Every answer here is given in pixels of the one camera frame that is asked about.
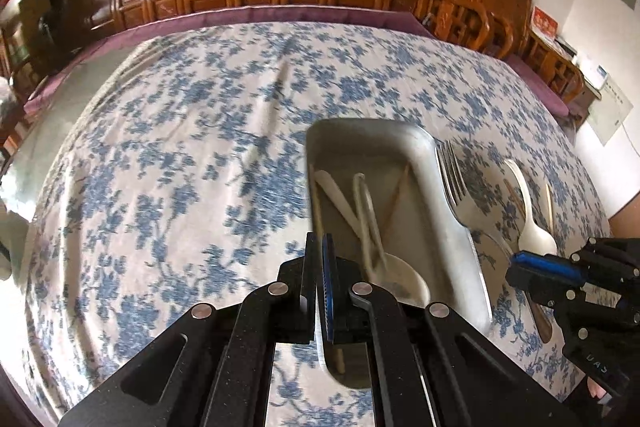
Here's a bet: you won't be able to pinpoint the white flat boxes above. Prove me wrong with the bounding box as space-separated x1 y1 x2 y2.
552 36 582 58

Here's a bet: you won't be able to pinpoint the blue floral tablecloth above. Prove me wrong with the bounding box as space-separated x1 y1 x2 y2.
20 22 609 427

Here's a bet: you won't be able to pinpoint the metal fork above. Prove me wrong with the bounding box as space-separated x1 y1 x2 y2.
435 139 554 344

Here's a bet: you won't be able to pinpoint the person's right hand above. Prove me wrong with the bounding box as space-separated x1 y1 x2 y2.
589 381 615 409

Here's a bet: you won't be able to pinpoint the white soup spoon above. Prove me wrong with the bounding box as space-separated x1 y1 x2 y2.
502 159 559 259
352 173 432 309

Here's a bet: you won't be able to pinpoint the purple armchair cushion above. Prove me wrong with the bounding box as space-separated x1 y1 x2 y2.
505 56 572 118

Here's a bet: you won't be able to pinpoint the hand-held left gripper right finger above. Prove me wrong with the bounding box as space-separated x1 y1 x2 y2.
322 234 566 427

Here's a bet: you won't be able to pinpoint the rectangular metal tray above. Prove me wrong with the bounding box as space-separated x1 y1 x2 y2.
305 118 494 391

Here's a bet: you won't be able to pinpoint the wooden side table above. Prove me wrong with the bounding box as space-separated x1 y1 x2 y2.
575 74 602 105

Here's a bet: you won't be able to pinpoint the thin brown chopstick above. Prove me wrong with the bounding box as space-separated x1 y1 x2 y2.
504 186 527 219
382 163 414 234

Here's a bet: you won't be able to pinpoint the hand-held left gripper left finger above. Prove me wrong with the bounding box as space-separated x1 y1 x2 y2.
60 232 324 427

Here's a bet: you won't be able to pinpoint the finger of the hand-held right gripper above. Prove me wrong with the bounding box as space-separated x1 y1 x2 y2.
510 237 640 283
506 266 586 308

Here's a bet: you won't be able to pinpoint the red desk card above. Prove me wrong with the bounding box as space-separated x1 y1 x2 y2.
530 6 559 40

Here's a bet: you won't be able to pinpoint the white wall panel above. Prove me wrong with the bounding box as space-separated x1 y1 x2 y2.
586 79 635 146

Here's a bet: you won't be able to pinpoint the white telephone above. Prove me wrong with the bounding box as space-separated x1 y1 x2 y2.
582 64 609 90

